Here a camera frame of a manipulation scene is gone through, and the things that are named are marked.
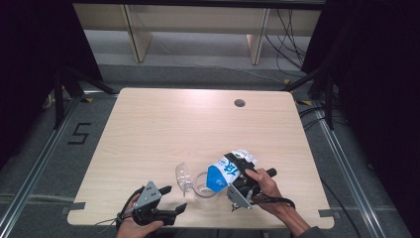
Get grey tape strip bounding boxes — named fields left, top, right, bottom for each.
left=318, top=208, right=342, bottom=219
left=60, top=201, right=87, bottom=215

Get person's right hand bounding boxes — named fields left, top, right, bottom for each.
left=245, top=168, right=292, bottom=216

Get person's left hand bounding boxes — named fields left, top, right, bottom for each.
left=116, top=193, right=164, bottom=238

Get black floor cables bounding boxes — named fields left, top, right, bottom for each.
left=297, top=104, right=349, bottom=132

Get black curtain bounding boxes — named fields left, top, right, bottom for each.
left=0, top=0, right=104, bottom=168
left=300, top=0, right=420, bottom=238

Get long black floor cable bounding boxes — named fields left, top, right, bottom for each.
left=318, top=178, right=365, bottom=238

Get clear glass jar with lid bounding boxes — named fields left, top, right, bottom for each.
left=174, top=161, right=222, bottom=202

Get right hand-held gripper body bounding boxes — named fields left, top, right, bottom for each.
left=227, top=165, right=278, bottom=210

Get white and blue bag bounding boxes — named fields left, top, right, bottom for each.
left=206, top=149, right=259, bottom=194

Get thin grey cable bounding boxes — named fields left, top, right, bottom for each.
left=93, top=208, right=138, bottom=230

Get light wooden furniture frame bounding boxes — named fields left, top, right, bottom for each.
left=71, top=3, right=323, bottom=65

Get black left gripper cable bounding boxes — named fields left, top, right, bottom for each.
left=115, top=185, right=147, bottom=232

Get bundle of black cables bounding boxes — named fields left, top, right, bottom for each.
left=264, top=8, right=309, bottom=79

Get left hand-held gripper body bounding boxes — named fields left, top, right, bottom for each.
left=132, top=180, right=178, bottom=227

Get aluminium floor rail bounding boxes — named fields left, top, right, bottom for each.
left=0, top=97, right=82, bottom=234
left=312, top=101, right=386, bottom=238

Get black metal stand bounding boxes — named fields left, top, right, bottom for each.
left=280, top=64, right=335, bottom=131
left=52, top=64, right=119, bottom=130

